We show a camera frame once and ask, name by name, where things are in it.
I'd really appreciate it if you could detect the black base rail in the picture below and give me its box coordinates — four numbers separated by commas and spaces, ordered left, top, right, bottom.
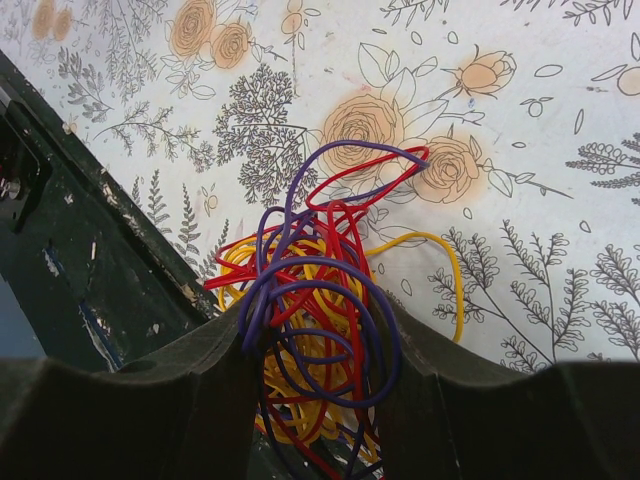
1, 58, 216, 372

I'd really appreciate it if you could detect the coloured wire bundle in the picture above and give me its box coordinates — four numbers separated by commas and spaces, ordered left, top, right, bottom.
202, 139, 465, 480

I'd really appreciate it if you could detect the floral patterned table mat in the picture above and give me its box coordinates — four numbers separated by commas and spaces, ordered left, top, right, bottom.
1, 1, 639, 372

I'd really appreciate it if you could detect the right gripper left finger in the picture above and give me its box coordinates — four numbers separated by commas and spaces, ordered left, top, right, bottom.
1, 308, 258, 479

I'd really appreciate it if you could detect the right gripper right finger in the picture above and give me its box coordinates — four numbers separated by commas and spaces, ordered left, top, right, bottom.
370, 303, 639, 479

